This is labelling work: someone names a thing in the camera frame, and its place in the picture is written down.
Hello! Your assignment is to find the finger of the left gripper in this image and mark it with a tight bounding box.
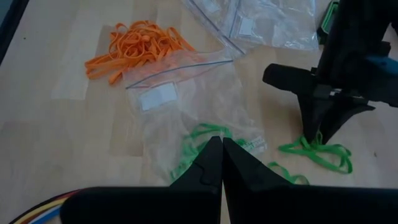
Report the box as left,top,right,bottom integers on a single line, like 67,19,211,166
318,99,376,145
262,63,330,143

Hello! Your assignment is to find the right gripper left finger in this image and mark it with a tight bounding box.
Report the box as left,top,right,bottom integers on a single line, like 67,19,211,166
60,136,223,224

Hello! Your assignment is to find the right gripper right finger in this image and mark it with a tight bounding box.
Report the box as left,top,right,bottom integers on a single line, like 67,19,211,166
222,137,398,224

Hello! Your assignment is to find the green rubber band pile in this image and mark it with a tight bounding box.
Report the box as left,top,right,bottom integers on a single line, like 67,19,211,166
170,123,354,185

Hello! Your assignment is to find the blue zip ties bag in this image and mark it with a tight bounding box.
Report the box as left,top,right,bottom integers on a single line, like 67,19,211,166
126,49,268,184

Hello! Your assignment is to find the orange rubber band pile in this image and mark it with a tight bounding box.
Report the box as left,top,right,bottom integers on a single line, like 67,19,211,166
84,20,197,85

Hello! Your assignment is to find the green square collapsible container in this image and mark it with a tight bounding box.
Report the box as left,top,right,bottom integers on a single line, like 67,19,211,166
317,0,341,45

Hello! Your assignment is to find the clear plastic bag pile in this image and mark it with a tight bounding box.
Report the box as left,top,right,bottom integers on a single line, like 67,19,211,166
183,0,320,58

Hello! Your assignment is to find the coloured tube bundle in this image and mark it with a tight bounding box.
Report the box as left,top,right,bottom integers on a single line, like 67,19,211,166
9,189,82,224

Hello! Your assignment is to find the black aluminium table frame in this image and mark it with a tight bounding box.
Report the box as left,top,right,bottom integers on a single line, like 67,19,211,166
0,0,30,66

